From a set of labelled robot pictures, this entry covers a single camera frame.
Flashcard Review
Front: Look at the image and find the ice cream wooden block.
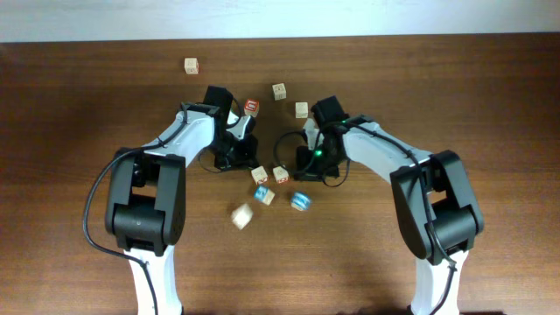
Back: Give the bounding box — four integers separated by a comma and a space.
251, 166, 269, 185

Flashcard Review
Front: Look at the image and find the red I wooden block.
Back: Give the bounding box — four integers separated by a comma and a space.
273, 166, 290, 184

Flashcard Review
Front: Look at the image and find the blue K wooden block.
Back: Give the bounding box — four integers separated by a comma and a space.
290, 192, 312, 212

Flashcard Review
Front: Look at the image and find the yellow J wooden block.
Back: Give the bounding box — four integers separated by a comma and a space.
254, 185, 275, 206

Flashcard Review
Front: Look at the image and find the green N wooden block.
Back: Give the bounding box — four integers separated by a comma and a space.
295, 102, 309, 119

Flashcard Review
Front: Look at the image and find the plain wooden block row end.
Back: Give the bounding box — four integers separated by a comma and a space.
231, 203, 254, 230

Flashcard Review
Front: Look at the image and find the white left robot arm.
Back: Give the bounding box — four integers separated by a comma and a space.
105, 86, 259, 314

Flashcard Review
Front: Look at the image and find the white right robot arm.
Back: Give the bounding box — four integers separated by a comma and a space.
293, 96, 485, 314

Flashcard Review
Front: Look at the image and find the red U wooden block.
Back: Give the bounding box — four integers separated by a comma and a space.
243, 99, 260, 117

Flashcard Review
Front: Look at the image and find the green R wooden block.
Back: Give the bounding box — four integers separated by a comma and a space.
272, 83, 287, 101

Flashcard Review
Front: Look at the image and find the plain wooden block far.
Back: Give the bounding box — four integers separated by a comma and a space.
184, 58, 200, 75

